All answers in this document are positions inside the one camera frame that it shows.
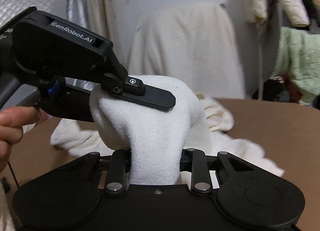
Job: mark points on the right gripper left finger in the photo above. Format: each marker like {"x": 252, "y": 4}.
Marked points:
{"x": 116, "y": 180}

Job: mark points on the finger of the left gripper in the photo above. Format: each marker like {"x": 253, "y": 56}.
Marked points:
{"x": 133, "y": 90}

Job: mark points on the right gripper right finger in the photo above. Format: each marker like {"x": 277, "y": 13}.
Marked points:
{"x": 194, "y": 161}

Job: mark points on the white fleece garment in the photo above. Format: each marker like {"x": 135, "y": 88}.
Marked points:
{"x": 157, "y": 138}

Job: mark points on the person's left hand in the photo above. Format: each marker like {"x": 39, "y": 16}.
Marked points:
{"x": 12, "y": 121}

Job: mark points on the silver foil bag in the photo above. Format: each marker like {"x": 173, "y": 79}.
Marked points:
{"x": 77, "y": 13}

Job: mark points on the beige curtain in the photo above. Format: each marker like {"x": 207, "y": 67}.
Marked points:
{"x": 101, "y": 21}

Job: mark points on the light green towel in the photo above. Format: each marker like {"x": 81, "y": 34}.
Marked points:
{"x": 298, "y": 58}

